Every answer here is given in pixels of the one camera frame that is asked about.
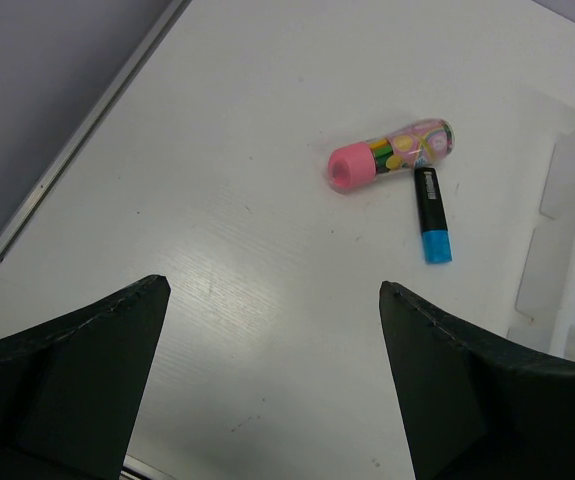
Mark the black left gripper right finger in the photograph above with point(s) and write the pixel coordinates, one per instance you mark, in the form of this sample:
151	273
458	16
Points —
475	405

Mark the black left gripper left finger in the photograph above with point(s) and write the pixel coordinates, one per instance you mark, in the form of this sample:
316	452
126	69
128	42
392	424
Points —
71	388

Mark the blue cap black highlighter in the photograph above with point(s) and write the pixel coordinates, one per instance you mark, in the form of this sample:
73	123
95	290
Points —
432	220

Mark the pink capped pencil tube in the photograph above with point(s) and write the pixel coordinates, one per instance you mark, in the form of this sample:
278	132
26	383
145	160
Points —
421	144

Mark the translucent three-compartment organizer tray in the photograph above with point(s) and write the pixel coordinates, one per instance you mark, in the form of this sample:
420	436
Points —
546	294

